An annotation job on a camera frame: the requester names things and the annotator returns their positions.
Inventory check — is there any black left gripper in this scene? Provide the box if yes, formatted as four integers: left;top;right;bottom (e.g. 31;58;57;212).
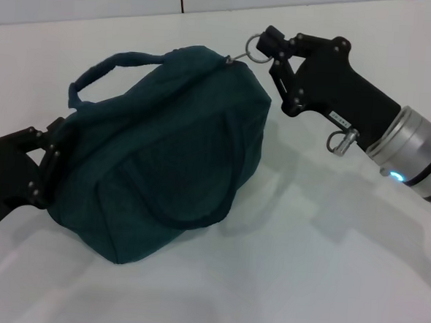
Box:
0;113;71;245

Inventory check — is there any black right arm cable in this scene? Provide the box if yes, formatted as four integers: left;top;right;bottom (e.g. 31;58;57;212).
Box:
326;129;346;155

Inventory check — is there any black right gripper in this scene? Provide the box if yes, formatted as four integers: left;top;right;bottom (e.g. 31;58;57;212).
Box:
250;23;407;152

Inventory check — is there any dark teal fabric lunch bag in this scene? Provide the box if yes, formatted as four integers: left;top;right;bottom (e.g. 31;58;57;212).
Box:
39;19;278;274

